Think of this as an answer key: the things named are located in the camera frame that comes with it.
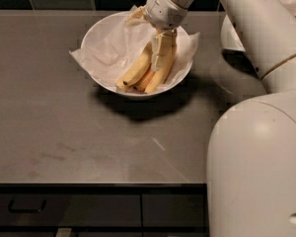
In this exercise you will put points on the white ceramic bowl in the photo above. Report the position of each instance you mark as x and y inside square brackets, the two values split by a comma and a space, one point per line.
[98, 33]

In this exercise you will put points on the white bowl with strawberries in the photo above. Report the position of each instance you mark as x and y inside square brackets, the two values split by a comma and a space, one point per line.
[229, 37]

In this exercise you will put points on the left black drawer handle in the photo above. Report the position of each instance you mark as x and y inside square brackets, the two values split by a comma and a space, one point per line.
[26, 205]

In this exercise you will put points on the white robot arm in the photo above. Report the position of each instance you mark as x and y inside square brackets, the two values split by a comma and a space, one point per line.
[251, 159]

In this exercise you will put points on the right dark drawer front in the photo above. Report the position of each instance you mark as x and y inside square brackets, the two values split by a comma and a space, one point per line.
[174, 211]

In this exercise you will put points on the dark drawer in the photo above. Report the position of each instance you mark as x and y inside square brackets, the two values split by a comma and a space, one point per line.
[174, 211]
[76, 210]

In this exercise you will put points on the yellow banana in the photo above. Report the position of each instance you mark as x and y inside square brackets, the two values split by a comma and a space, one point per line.
[137, 70]
[144, 81]
[159, 77]

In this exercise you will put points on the left dark drawer front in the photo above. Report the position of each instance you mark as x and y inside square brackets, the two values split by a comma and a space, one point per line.
[76, 210]

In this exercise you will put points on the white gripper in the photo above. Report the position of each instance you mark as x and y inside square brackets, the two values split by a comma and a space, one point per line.
[164, 11]

